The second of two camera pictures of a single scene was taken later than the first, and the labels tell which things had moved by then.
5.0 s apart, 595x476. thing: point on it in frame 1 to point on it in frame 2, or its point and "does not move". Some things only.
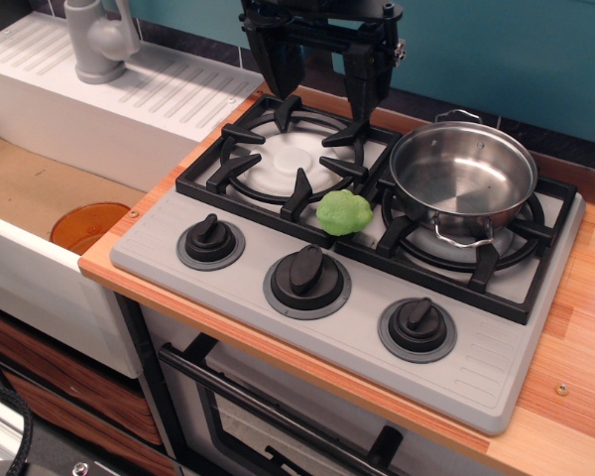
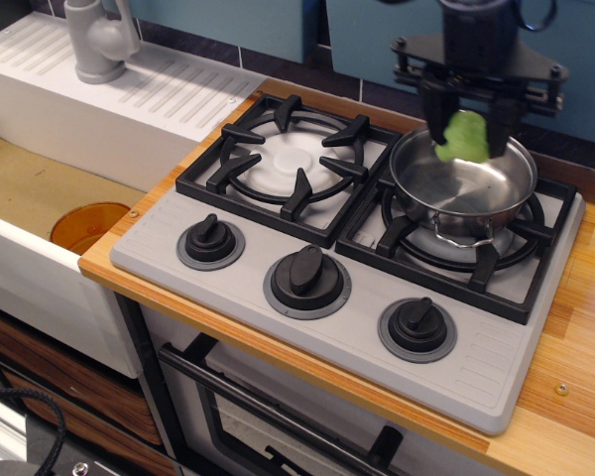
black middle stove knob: (307, 285) does not move
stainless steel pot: (472, 178) does not move
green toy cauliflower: (342, 213) to (466, 138)
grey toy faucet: (99, 46) does not move
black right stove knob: (417, 330) does not move
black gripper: (362, 31) to (420, 58)
